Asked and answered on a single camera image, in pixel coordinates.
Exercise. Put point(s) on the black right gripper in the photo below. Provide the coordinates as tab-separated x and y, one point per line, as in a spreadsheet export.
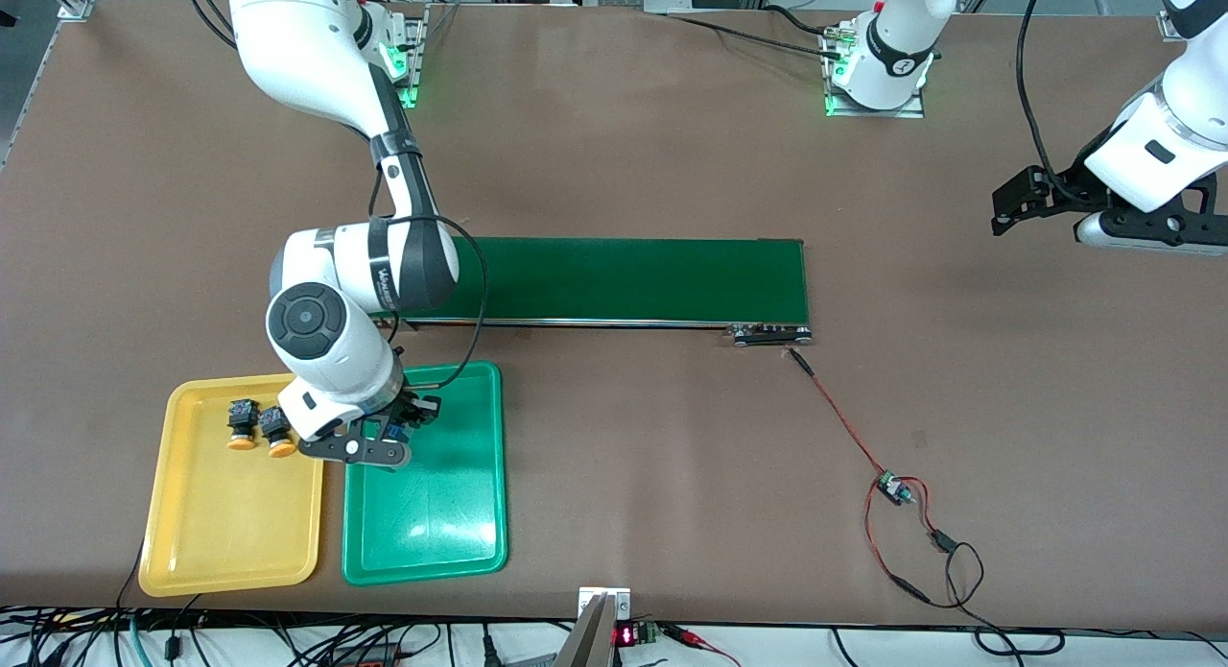
414	410

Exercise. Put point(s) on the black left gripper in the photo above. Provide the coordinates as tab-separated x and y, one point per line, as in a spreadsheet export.
1068	189

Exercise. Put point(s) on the yellow mushroom push button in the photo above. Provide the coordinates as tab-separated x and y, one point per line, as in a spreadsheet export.
242	424
278	437

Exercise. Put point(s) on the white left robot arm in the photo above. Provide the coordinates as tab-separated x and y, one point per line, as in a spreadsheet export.
892	62

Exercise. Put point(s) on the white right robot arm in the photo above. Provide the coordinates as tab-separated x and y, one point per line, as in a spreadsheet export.
317	62

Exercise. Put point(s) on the green plastic tray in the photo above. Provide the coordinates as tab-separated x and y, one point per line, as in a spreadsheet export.
432	513

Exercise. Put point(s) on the yellow plastic tray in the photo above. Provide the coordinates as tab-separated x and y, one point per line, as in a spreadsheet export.
230	523

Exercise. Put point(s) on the green conveyor belt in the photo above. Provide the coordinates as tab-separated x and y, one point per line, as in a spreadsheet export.
624	278

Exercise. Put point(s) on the red LED display module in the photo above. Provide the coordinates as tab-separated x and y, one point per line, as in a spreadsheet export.
628	634

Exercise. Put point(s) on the small blue controller board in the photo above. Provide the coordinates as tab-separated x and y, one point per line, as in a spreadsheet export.
894	489

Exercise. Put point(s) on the red clip lead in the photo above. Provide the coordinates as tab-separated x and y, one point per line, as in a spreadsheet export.
700	638

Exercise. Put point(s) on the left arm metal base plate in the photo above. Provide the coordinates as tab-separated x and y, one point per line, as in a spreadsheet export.
878	112

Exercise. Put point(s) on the metal camera mount pole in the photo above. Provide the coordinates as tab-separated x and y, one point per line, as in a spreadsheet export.
600	629

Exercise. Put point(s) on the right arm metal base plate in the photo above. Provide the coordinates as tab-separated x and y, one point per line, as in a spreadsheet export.
419	62

